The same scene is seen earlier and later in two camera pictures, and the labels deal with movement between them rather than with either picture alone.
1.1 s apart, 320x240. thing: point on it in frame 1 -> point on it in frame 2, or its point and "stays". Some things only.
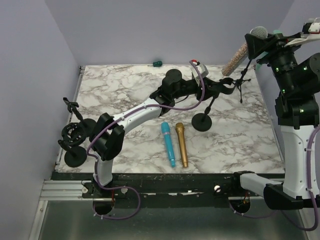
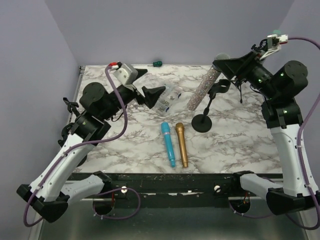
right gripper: [255, 43] -> [241, 66]
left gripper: [209, 91] -> [152, 94]
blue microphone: [166, 129] stays
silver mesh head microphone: [242, 53] -> [204, 88]
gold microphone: [180, 127] stays
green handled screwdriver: [158, 63] stays
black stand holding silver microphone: [202, 122] stays
